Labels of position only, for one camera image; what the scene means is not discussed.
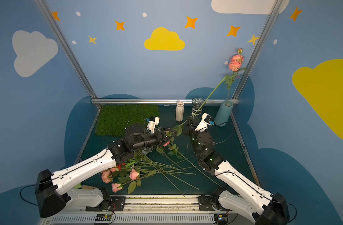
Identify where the coral pink rose stem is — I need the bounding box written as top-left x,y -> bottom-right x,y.
162,76 -> 227,147

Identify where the pink rose spray stem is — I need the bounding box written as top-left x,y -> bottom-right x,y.
225,48 -> 246,101

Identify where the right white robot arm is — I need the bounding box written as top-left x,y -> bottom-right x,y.
183,113 -> 291,225

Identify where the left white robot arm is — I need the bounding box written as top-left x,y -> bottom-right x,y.
35,124 -> 177,218

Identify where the white ribbed ceramic vase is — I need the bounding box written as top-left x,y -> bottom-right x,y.
175,101 -> 184,122

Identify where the clear glass vase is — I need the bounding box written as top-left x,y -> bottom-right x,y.
191,97 -> 205,119

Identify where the teal cylinder vase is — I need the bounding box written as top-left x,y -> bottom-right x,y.
214,100 -> 233,127

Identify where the pink flower bouquet pile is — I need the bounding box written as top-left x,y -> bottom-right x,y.
100,146 -> 223,196

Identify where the green artificial grass mat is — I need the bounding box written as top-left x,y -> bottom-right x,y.
95,104 -> 159,137

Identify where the red flower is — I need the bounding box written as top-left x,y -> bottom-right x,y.
114,163 -> 126,171

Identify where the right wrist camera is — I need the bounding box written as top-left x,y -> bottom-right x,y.
195,112 -> 215,132

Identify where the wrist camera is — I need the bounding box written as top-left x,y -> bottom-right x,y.
148,116 -> 160,134
195,112 -> 215,132

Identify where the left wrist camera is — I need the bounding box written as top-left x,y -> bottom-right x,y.
148,116 -> 160,134

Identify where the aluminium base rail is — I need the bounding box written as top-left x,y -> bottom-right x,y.
39,195 -> 248,225

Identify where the horizontal aluminium frame bar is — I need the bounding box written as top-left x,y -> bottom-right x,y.
91,98 -> 240,105

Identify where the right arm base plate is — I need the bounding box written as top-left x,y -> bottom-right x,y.
198,195 -> 227,212

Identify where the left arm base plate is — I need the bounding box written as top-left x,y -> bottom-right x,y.
85,196 -> 126,212

